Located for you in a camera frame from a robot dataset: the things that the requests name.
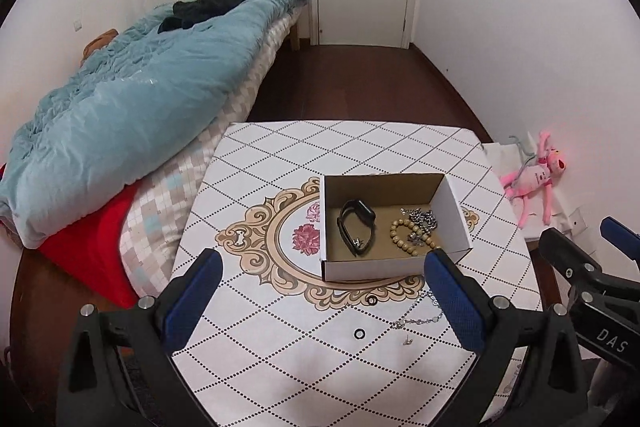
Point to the black clothing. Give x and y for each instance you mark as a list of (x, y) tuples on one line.
[(210, 4)]

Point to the black smart wristband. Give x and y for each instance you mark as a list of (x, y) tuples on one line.
[(364, 209)]

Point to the red blanket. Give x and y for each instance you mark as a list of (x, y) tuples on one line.
[(95, 252)]

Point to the light blue quilt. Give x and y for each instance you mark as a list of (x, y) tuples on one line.
[(150, 97)]

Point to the white clothes hanger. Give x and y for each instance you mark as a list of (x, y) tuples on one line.
[(522, 144)]

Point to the checkered bed mattress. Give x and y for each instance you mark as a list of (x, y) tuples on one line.
[(165, 207)]

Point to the brown pillow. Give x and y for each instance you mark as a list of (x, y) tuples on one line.
[(97, 44)]

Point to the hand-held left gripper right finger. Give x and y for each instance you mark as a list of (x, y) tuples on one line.
[(452, 298)]

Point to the table with patterned cover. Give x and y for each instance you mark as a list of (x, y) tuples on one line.
[(310, 367)]

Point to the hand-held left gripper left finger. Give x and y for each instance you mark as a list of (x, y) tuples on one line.
[(194, 298)]

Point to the pink plush toy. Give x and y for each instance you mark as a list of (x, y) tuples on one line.
[(535, 179)]

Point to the cardboard box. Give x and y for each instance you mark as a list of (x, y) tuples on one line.
[(385, 264)]

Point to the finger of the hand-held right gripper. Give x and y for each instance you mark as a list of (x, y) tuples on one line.
[(621, 233), (565, 252)]

